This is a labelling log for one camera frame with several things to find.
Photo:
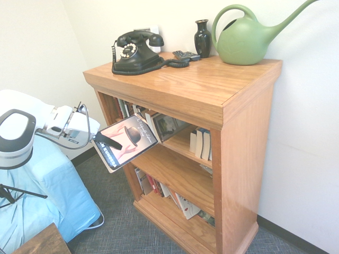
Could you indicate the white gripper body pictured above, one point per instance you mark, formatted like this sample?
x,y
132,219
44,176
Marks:
x,y
80,127

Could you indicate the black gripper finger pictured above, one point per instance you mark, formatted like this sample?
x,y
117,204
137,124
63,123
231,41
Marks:
x,y
108,141

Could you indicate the paperback book bowler hat cover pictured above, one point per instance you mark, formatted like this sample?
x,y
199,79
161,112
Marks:
x,y
127,143

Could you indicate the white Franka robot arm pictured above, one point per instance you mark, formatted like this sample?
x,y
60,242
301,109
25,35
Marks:
x,y
16,143

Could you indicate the dark red book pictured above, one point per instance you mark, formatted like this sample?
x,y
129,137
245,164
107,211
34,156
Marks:
x,y
117,108

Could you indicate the green and white book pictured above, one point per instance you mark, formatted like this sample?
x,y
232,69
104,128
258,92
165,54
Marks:
x,y
123,109

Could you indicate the dark spine book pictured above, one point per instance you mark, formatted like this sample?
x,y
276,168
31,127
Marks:
x,y
129,109

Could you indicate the white spine book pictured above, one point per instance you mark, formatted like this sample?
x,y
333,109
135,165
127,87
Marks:
x,y
137,109

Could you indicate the brown cover book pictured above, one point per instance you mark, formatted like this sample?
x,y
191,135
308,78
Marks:
x,y
144,113

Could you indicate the thick book white pages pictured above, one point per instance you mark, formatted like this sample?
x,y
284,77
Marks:
x,y
151,120

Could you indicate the white and black book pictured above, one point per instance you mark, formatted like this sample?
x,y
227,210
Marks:
x,y
142,182

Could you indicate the red spine book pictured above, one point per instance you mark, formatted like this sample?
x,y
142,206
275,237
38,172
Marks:
x,y
152,185

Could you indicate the leaning book photo cover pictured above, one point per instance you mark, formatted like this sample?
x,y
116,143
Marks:
x,y
169,127

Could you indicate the light blue cloth cover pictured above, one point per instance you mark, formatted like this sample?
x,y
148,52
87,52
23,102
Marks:
x,y
66,201

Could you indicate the white thin book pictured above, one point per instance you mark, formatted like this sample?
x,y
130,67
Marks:
x,y
164,190

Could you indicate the black tripod stand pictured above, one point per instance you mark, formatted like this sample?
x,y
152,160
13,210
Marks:
x,y
29,193

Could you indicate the small paperback white pages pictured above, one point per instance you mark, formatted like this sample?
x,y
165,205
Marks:
x,y
192,141

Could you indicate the orange spine book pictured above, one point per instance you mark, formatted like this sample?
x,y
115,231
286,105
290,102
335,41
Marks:
x,y
174,198

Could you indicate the black rotary telephone base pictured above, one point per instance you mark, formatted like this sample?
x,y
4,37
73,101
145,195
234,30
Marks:
x,y
137,59

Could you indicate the blue cover paperback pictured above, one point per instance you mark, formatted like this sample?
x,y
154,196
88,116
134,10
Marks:
x,y
199,144
206,146

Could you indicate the black rotary telephone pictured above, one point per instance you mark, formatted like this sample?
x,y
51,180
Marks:
x,y
174,63

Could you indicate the flat magazine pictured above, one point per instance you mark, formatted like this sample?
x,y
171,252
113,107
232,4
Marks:
x,y
207,169

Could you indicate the white book red spots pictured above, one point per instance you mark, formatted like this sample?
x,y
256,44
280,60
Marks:
x,y
188,207

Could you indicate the black telephone handset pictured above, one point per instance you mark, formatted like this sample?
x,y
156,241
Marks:
x,y
148,37

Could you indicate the black remote control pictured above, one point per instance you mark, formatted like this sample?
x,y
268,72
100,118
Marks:
x,y
180,54
193,56

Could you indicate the dark wooden table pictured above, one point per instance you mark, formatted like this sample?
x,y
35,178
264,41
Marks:
x,y
45,242

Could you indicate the dark flat-lying book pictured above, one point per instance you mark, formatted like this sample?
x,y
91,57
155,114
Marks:
x,y
207,218

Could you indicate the oak wooden bookshelf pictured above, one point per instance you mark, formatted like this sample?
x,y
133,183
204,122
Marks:
x,y
238,132

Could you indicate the black glossy vase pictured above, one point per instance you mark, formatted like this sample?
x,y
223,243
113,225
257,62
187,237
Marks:
x,y
203,39

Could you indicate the green plastic watering can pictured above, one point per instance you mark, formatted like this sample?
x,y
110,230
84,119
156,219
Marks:
x,y
241,42

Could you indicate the white wall plate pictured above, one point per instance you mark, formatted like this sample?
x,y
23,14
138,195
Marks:
x,y
155,29

